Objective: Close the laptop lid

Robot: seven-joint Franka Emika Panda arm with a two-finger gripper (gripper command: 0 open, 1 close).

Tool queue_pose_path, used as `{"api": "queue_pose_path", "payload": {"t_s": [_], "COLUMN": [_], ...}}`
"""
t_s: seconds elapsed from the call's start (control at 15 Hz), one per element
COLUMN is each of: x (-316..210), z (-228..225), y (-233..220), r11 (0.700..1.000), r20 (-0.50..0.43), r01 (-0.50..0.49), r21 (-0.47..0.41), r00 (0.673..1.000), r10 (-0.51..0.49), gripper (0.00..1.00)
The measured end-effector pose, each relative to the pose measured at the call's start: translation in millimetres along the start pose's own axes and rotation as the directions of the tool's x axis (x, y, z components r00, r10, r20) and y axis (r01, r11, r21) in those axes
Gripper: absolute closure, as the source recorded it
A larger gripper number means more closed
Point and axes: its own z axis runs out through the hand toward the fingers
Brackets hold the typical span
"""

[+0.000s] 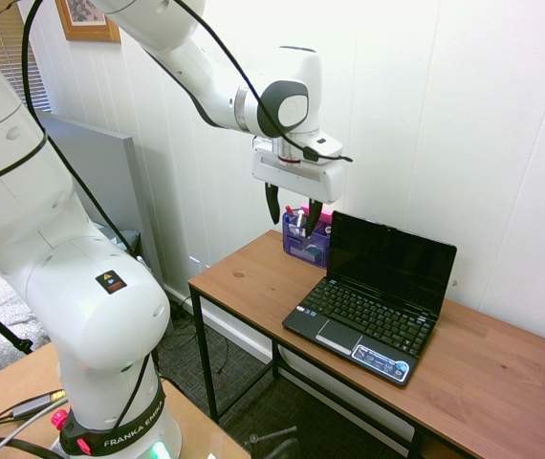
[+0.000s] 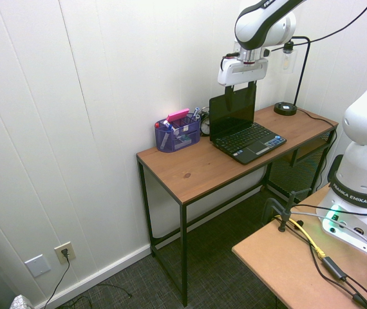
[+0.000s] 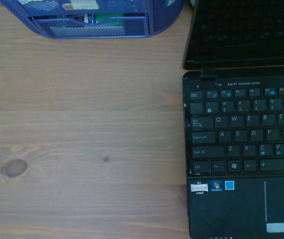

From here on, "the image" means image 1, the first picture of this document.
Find purple desk organizer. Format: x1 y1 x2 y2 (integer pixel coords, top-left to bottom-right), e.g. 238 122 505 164
281 209 336 270

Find black screw clamp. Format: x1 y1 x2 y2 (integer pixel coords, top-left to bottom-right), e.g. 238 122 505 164
245 425 301 459

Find black tripod stand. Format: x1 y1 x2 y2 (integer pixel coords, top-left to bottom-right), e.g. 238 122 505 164
0 291 35 356

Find wooden window blinds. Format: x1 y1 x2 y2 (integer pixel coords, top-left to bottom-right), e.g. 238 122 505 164
0 0 55 115

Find thin black floor cable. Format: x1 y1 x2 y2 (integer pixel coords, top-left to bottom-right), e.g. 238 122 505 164
170 295 236 377

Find black netbook laptop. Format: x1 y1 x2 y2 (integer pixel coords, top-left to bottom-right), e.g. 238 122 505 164
281 209 459 387

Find thick black cable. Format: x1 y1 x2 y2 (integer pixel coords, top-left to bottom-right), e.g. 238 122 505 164
0 437 66 459

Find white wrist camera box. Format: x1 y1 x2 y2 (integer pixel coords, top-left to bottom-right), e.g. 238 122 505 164
295 132 354 166

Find pink sticky note pad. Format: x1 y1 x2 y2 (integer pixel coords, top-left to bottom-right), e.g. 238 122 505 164
300 202 336 227

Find wooden picture frame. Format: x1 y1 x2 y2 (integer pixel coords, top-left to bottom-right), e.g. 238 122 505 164
55 0 122 45

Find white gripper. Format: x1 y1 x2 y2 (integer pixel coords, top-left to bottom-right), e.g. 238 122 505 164
251 146 347 239

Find grey cable adapter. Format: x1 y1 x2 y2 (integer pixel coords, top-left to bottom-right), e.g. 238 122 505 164
11 393 67 419

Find light wooden robot table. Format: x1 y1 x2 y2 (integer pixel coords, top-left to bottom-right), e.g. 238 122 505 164
0 341 251 459

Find grey headboard panel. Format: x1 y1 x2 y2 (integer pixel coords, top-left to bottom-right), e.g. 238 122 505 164
33 110 176 336

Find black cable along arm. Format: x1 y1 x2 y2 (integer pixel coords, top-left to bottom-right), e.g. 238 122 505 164
0 0 354 431

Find teal cushion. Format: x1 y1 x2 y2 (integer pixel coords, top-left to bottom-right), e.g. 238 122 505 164
109 228 142 257

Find white wall outlet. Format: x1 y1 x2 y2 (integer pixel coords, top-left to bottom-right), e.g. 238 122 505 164
187 255 212 277

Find wooden desk black frame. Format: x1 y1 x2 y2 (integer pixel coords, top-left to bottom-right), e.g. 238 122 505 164
187 229 545 459

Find grey cable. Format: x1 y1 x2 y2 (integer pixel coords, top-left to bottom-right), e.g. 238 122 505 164
0 409 69 455

